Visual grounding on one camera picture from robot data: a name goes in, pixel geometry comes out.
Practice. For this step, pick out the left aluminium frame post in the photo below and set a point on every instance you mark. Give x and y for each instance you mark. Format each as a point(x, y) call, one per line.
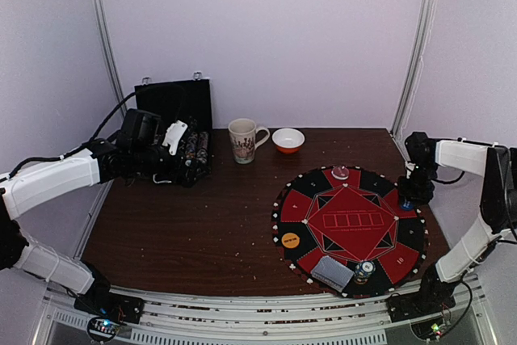
point(107, 49)

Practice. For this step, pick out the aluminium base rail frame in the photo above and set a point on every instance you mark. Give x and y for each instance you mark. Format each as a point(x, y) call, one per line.
point(304, 319)

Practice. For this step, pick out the orange white small bowl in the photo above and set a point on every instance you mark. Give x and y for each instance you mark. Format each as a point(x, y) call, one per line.
point(288, 140)

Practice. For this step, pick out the clear red dealer button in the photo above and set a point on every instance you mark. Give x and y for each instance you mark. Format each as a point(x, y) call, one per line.
point(340, 172)

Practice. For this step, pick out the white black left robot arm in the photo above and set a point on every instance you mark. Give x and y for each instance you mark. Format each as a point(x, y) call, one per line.
point(36, 181)

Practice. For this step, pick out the black poker chip case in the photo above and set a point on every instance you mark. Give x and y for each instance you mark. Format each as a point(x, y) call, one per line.
point(186, 102)

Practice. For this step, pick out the aluminium frame post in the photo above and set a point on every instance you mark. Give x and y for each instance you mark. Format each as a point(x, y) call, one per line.
point(107, 49)
point(415, 68)

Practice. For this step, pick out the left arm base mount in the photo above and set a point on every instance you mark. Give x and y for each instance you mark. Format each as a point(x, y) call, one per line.
point(113, 319)

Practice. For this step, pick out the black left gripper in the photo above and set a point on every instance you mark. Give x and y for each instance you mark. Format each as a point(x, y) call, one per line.
point(174, 173)

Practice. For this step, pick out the tall ceramic seashell mug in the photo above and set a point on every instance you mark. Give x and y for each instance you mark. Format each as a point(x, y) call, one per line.
point(245, 137)

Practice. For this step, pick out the orange big blind button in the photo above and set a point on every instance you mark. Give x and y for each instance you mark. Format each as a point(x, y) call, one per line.
point(290, 240)

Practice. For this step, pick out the right aluminium frame post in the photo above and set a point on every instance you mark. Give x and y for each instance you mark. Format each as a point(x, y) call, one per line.
point(415, 68)

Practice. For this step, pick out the green white poker chip stack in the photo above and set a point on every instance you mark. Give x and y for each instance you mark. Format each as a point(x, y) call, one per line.
point(363, 271)

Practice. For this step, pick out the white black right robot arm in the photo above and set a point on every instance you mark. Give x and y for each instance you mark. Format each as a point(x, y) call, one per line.
point(463, 181)

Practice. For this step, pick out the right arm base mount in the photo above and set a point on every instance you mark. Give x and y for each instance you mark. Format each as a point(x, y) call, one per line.
point(429, 321)

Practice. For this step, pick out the blue playing card deck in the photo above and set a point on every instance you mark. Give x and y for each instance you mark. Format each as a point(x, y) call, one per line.
point(332, 273)

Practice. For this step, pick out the round red black poker mat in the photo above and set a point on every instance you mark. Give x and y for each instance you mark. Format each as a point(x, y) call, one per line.
point(353, 220)

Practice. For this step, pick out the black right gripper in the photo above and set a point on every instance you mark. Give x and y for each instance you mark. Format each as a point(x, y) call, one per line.
point(414, 190)

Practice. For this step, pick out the blue small blind button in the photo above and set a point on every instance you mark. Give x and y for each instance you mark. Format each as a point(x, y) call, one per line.
point(406, 205)

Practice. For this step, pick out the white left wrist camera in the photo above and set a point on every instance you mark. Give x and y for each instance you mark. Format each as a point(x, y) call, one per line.
point(173, 135)

